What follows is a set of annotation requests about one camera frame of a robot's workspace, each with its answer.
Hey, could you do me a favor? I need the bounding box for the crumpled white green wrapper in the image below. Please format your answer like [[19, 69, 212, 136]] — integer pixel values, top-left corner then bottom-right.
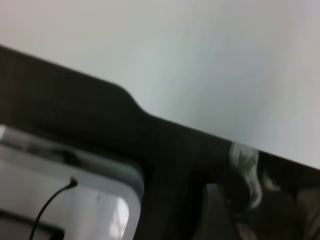
[[229, 141, 264, 209]]

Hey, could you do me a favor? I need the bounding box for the thin black cable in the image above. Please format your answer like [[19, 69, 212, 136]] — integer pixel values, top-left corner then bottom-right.
[[29, 176, 79, 240]]

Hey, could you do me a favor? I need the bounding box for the silver arm mounting base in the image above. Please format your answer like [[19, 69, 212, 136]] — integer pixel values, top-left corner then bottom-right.
[[0, 124, 145, 240]]

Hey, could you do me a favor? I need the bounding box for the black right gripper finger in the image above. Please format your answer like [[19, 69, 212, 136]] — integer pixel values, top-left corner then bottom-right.
[[197, 183, 242, 240]]

